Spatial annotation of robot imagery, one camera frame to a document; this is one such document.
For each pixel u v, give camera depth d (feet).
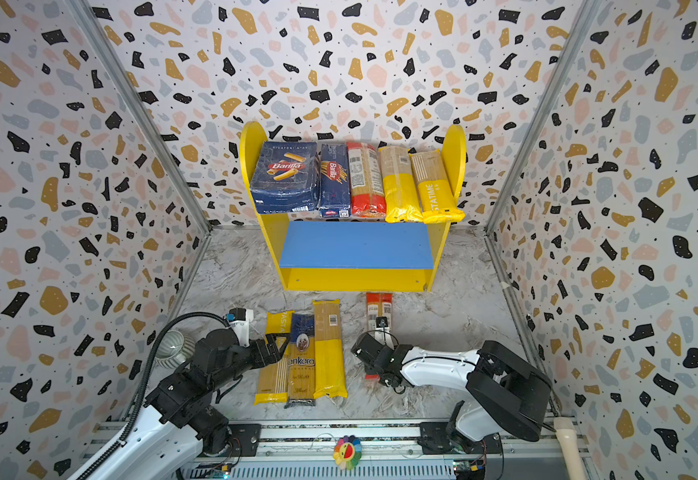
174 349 2.90
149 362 1.76
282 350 2.30
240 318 2.25
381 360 2.19
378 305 3.20
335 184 2.34
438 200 2.25
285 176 2.26
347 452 2.35
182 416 1.72
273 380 2.67
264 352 2.21
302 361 2.76
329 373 2.73
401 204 2.19
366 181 2.38
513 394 1.42
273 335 2.25
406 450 2.43
